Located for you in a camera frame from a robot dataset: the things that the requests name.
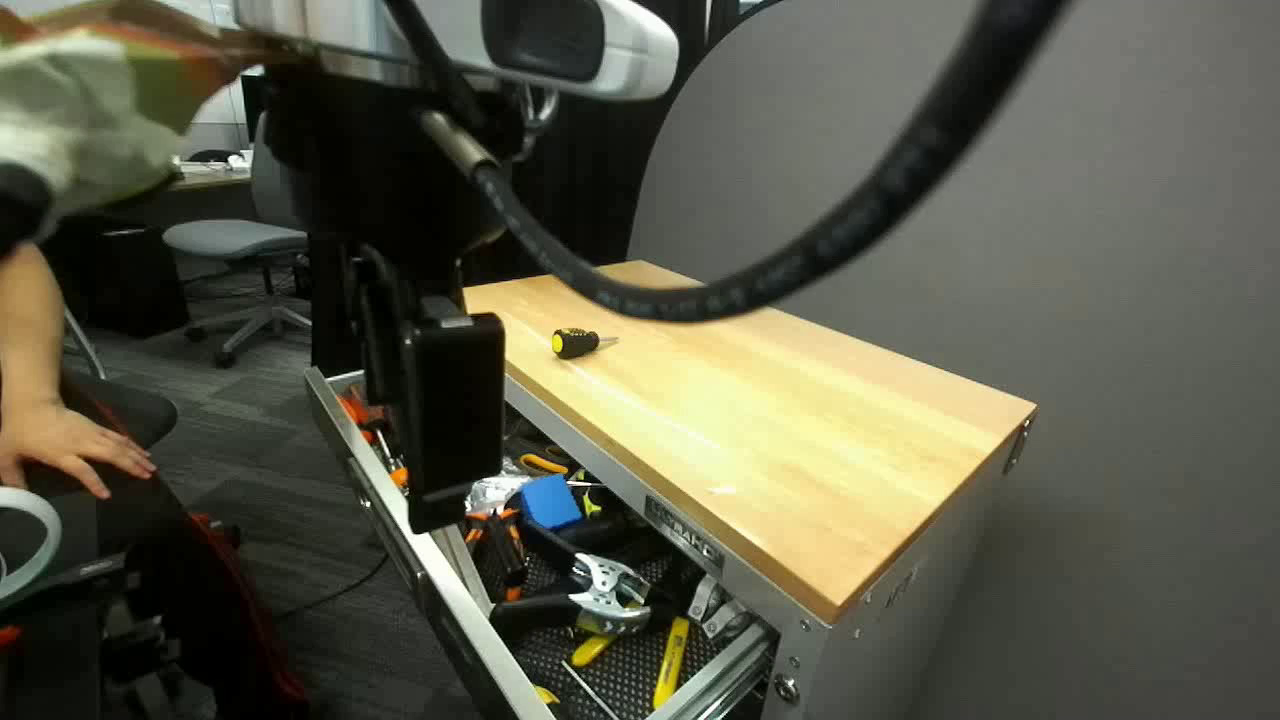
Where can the black seat cushion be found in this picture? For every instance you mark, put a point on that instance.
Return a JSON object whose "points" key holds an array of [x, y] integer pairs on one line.
{"points": [[140, 406]]}

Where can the orange black pliers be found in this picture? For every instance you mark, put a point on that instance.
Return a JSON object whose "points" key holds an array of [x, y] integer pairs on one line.
{"points": [[502, 553]]}

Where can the long yellow flat tool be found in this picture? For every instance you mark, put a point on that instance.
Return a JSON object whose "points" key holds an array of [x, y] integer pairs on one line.
{"points": [[669, 661]]}

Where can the small yellow black tool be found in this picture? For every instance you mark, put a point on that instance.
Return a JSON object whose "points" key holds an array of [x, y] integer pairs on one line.
{"points": [[542, 466]]}

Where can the silver white tool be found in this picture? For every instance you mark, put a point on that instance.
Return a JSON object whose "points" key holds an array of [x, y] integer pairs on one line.
{"points": [[494, 495]]}

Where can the thin metal rod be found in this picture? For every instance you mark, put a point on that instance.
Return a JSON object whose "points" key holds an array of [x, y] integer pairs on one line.
{"points": [[588, 691]]}

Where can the person's bare forearm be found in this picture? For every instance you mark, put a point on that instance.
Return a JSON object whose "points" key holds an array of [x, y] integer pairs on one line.
{"points": [[24, 325]]}

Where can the person's black trouser leg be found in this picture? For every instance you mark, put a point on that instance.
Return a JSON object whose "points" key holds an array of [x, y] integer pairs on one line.
{"points": [[123, 600]]}

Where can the grey partition panel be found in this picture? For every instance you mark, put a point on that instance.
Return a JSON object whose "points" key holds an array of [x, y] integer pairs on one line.
{"points": [[1133, 265]]}

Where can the grey metal open drawer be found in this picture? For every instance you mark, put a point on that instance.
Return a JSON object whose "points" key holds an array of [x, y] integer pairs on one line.
{"points": [[400, 532]]}

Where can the white small parts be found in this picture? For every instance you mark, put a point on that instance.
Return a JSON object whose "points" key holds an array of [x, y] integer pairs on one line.
{"points": [[717, 608]]}

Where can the yellow black screwdriver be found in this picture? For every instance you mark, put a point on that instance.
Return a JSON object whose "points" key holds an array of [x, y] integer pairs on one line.
{"points": [[574, 340]]}

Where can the black box under desk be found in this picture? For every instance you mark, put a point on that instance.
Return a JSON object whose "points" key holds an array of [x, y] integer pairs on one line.
{"points": [[124, 272]]}

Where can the silver locking pliers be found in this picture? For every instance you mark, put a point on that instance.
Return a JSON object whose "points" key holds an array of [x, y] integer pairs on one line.
{"points": [[605, 584]]}

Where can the blue tool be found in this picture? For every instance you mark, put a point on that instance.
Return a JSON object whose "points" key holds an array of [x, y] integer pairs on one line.
{"points": [[548, 504]]}

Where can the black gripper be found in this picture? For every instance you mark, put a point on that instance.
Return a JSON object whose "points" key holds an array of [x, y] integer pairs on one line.
{"points": [[360, 203]]}

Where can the grey tool cabinet wooden top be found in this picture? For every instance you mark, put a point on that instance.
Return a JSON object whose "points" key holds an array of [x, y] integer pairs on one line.
{"points": [[747, 413]]}

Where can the camouflage shirt sleeve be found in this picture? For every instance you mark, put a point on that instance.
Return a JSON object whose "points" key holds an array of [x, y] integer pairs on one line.
{"points": [[93, 92]]}

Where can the background office desk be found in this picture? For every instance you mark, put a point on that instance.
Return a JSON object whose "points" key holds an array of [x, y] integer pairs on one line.
{"points": [[201, 181]]}

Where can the person's bare hand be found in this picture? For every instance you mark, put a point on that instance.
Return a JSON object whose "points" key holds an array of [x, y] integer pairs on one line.
{"points": [[67, 441]]}

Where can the grey office chair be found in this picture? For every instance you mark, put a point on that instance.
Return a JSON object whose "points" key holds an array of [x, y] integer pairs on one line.
{"points": [[241, 246]]}

